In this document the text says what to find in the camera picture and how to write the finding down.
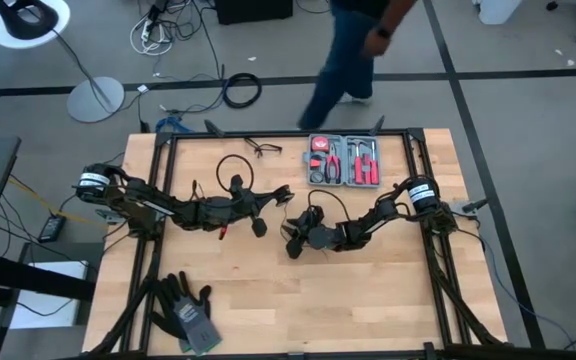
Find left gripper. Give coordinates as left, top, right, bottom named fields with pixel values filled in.
left=217, top=185, right=290, bottom=238

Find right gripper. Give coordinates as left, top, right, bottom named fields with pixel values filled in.
left=281, top=219, right=345, bottom=261

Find black round cord spool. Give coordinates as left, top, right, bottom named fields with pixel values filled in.
left=274, top=183, right=296, bottom=208

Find black safety glasses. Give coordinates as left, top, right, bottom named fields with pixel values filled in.
left=243, top=137, right=284, bottom=160

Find grey plastic tool case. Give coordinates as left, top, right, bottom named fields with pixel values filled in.
left=306, top=133, right=383, bottom=189

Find black grey work glove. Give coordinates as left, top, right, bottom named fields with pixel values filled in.
left=160, top=271, right=223, bottom=357
left=148, top=279, right=192, bottom=354

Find person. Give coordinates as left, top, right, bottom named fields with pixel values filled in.
left=296, top=0, right=419, bottom=132

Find black box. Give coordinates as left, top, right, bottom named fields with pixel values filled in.
left=214, top=0, right=295, bottom=26

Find white power strip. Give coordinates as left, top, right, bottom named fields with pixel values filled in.
left=129, top=13, right=174, bottom=57

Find black power adapter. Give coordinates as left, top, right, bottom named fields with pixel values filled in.
left=37, top=214, right=68, bottom=244

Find white flat box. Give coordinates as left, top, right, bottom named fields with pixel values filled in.
left=9, top=259, right=90, bottom=330

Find white plastic object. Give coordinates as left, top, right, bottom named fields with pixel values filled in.
left=476, top=0, right=523, bottom=26

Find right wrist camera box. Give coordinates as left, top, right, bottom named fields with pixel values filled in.
left=305, top=203, right=325, bottom=224

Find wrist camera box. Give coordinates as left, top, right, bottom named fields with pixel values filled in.
left=229, top=173, right=246, bottom=198
left=305, top=203, right=325, bottom=224

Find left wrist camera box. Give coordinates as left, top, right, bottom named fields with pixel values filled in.
left=229, top=173, right=246, bottom=198

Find red handled pliers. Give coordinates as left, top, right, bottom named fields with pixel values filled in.
left=324, top=143, right=342, bottom=184

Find red handled hammer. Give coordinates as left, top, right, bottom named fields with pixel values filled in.
left=347, top=139, right=369, bottom=185

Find red handled screwdriver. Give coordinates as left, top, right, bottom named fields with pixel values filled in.
left=369, top=141, right=381, bottom=186

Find coiled black floor cable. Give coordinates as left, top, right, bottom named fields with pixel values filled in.
left=222, top=72, right=263, bottom=110

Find blue cable bundle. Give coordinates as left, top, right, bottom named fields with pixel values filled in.
left=155, top=114, right=185, bottom=135

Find white ring floor lamp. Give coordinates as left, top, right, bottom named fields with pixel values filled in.
left=0, top=0, right=126, bottom=124

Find yellow cable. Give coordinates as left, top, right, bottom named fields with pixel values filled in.
left=10, top=178, right=110, bottom=232

